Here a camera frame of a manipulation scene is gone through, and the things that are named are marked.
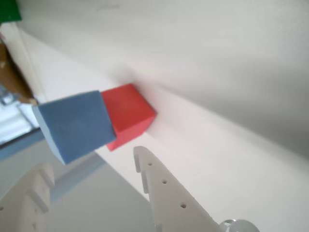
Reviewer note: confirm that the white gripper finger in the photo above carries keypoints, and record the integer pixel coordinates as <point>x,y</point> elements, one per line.
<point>176,210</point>
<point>21,207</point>

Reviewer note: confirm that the dark green panel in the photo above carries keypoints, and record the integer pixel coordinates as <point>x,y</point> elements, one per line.
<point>8,9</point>

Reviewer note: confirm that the blue foam cube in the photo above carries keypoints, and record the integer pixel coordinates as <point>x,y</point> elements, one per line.
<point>77,125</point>

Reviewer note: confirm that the brown box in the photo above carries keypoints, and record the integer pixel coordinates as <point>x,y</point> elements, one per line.
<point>12,77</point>

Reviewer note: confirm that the pale blue metal bar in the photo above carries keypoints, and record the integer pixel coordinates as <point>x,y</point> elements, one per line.
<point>21,145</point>

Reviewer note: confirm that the red foam cube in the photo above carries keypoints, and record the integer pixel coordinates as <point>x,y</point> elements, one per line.
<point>130,113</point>

